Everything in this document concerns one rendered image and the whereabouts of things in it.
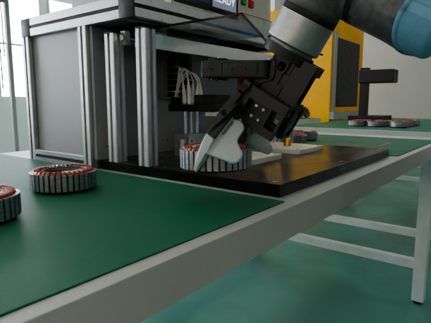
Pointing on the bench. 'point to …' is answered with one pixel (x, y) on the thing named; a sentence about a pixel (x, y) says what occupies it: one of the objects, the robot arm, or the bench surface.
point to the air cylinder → (187, 140)
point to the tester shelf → (126, 19)
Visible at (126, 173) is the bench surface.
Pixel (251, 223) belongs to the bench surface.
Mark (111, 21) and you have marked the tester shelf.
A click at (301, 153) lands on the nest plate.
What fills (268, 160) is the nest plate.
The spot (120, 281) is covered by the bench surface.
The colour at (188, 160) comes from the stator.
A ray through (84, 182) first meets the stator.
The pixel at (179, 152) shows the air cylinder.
